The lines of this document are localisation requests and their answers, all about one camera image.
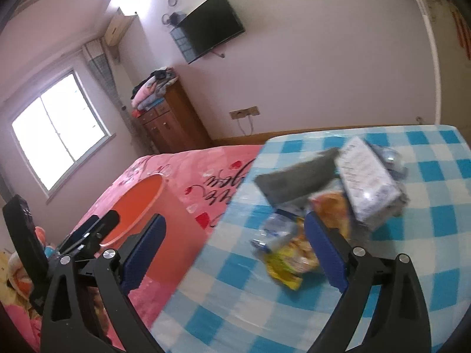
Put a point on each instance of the blue white checkered tablecloth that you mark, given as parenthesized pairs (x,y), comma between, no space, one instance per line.
(228,303)

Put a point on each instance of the orange plastic trash bucket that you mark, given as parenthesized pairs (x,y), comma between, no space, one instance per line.
(184,238)

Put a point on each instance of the grey checked curtain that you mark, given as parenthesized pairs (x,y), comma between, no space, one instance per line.
(99,66)

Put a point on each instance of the orange snack bag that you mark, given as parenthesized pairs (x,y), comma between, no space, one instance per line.
(332,208)

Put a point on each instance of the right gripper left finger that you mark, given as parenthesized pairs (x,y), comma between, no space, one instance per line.
(117,272)

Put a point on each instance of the red door decoration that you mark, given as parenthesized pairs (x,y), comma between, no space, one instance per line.
(463,32)

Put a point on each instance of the pink printed bed blanket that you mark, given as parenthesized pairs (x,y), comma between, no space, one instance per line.
(74,317)

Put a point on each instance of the folded clothes pile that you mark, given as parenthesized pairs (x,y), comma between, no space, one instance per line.
(153,88)

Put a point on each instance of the grey cloth rag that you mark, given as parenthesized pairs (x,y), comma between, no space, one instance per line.
(299,180)

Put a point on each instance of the yellow snack wrapper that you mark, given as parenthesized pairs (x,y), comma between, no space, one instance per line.
(292,261)

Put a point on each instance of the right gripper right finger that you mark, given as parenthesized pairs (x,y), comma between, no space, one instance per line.
(400,322)

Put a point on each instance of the wall power socket strip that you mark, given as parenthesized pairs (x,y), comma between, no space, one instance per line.
(239,114)

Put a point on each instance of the white air conditioner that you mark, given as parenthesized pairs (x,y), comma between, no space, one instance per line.
(118,27)

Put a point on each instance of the black wall television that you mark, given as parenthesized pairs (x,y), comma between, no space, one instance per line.
(211,24)

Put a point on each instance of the bright window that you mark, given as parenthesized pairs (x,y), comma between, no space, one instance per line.
(58,131)

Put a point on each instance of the white room door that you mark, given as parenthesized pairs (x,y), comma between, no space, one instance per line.
(451,67)

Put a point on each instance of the brown wooden cabinet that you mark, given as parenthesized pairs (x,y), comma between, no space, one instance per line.
(173,125)

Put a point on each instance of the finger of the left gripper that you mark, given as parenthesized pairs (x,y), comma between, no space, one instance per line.
(90,244)
(77,234)

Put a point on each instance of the white tissue pack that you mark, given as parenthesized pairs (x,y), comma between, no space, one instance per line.
(372,179)

